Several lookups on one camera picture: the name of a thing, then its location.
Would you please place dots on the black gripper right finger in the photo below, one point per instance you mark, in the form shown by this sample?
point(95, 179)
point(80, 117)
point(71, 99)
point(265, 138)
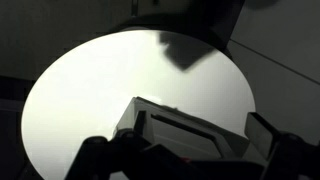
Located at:
point(293, 156)

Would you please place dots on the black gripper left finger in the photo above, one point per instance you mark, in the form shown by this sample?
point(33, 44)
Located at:
point(93, 156)

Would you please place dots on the grey toy oven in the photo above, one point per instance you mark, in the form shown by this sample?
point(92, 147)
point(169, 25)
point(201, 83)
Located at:
point(186, 133)

